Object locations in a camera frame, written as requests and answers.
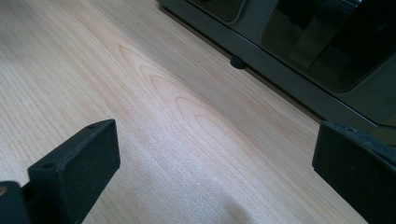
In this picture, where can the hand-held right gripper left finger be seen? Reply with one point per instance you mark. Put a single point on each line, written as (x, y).
(77, 174)

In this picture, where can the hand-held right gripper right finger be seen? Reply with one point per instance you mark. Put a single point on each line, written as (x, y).
(355, 168)

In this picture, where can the dark grey oven appliance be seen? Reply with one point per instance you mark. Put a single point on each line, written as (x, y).
(280, 62)

